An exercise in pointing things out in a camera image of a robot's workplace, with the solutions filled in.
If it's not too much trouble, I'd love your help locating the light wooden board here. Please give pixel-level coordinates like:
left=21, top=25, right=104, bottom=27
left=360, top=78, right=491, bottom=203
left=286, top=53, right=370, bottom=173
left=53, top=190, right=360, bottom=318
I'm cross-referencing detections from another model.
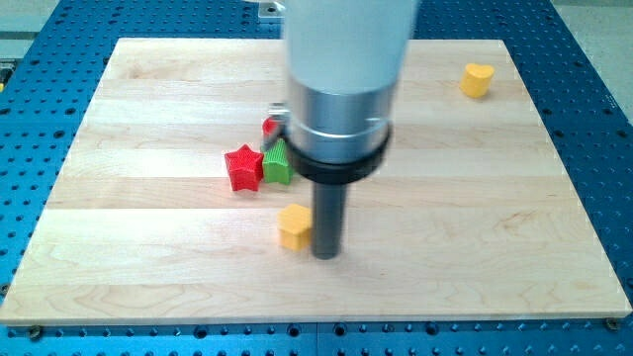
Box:
left=1, top=39, right=632, bottom=326

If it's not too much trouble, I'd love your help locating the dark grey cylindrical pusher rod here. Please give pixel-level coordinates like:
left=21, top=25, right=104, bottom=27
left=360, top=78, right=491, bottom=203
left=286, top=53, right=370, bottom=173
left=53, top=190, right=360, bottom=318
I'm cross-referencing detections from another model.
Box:
left=311, top=183, right=347, bottom=260

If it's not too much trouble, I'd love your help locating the yellow hexagon block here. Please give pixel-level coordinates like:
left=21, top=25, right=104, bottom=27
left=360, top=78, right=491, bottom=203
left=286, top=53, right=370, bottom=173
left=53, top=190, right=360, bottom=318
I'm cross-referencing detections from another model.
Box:
left=277, top=204, right=312, bottom=251

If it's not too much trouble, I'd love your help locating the green star block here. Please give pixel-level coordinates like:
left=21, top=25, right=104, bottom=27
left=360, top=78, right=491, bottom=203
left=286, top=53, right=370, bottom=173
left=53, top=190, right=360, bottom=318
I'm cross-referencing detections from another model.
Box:
left=262, top=138, right=294, bottom=185

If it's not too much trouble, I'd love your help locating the red block behind arm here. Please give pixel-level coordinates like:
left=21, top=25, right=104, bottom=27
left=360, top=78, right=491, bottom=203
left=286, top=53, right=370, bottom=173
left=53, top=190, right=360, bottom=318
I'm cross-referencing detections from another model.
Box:
left=261, top=117, right=280, bottom=140

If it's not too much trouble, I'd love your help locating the yellow heart block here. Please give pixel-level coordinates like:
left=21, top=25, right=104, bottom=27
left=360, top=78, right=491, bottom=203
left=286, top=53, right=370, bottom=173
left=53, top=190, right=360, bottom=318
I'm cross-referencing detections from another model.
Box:
left=459, top=63, right=496, bottom=98

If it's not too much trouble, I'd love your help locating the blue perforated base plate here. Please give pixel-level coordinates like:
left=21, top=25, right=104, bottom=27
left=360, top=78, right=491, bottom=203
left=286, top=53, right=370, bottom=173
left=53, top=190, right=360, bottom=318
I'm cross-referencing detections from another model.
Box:
left=1, top=1, right=632, bottom=355

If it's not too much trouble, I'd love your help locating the clear bracket at top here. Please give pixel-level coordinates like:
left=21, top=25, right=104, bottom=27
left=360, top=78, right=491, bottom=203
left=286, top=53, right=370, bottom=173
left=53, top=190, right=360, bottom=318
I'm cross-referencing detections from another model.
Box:
left=244, top=0, right=286, bottom=22

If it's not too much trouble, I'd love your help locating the red star block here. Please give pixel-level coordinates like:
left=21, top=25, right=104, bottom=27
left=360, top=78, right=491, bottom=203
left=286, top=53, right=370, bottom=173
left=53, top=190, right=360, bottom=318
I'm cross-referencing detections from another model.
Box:
left=224, top=144, right=264, bottom=191

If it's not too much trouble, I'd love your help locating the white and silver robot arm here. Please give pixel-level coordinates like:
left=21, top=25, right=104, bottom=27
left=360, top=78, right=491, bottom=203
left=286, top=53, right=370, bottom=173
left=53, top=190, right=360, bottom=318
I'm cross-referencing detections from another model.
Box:
left=272, top=0, right=420, bottom=259

